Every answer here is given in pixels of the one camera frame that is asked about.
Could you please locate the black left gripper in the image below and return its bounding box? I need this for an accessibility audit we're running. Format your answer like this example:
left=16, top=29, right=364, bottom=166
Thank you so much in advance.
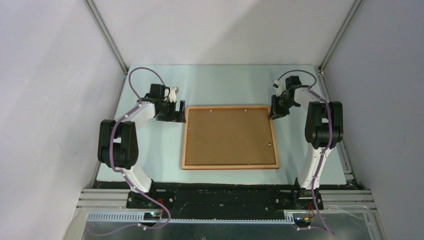
left=157, top=99, right=186, bottom=124

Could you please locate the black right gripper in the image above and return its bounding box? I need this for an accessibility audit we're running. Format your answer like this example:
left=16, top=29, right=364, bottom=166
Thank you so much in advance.
left=268, top=94, right=297, bottom=120

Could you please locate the wooden picture frame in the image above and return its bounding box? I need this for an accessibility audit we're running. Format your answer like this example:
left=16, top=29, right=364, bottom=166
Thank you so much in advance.
left=181, top=105, right=280, bottom=171

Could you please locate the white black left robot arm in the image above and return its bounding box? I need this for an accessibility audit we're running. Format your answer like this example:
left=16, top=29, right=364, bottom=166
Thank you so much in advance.
left=97, top=83, right=186, bottom=208

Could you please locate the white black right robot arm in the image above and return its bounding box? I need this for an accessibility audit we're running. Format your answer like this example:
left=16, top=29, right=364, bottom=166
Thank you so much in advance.
left=268, top=76, right=344, bottom=209

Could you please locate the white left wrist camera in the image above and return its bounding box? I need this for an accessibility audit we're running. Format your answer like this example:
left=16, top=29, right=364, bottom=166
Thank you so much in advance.
left=167, top=86, right=179, bottom=103

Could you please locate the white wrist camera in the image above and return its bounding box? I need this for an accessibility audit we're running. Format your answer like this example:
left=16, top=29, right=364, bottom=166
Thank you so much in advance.
left=273, top=80, right=286, bottom=97
left=167, top=86, right=179, bottom=103

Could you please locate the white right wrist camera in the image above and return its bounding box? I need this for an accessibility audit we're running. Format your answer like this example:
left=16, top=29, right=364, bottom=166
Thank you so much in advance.
left=273, top=80, right=286, bottom=97

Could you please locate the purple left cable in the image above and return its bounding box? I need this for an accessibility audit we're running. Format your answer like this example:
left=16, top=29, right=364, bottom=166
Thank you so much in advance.
left=88, top=66, right=172, bottom=238

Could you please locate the aluminium rail right side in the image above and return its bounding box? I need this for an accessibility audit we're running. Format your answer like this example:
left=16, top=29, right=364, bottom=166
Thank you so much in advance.
left=316, top=0, right=364, bottom=182

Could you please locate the aluminium rail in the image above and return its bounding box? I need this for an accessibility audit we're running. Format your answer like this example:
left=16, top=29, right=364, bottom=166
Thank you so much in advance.
left=316, top=0, right=364, bottom=182
left=77, top=189, right=377, bottom=213
left=82, top=0, right=129, bottom=190

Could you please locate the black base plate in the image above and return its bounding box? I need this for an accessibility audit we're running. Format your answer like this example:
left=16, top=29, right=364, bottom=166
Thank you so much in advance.
left=126, top=189, right=323, bottom=220

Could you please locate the aluminium front rail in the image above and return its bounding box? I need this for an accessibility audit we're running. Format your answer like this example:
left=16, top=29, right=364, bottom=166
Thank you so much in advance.
left=77, top=189, right=377, bottom=213

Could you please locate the grey slotted cable duct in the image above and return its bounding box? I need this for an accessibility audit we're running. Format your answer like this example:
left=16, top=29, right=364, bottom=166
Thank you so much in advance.
left=86, top=211, right=295, bottom=225

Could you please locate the aluminium rail left side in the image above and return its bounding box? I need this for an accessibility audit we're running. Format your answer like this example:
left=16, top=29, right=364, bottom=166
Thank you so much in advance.
left=82, top=0, right=129, bottom=190

